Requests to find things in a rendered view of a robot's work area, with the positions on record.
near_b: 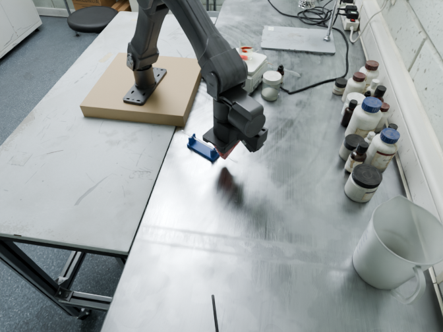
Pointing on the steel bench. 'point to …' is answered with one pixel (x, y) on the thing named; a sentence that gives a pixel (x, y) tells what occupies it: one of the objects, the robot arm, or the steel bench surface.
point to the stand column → (331, 21)
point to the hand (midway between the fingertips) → (224, 155)
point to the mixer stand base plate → (296, 40)
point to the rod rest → (202, 149)
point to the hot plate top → (256, 62)
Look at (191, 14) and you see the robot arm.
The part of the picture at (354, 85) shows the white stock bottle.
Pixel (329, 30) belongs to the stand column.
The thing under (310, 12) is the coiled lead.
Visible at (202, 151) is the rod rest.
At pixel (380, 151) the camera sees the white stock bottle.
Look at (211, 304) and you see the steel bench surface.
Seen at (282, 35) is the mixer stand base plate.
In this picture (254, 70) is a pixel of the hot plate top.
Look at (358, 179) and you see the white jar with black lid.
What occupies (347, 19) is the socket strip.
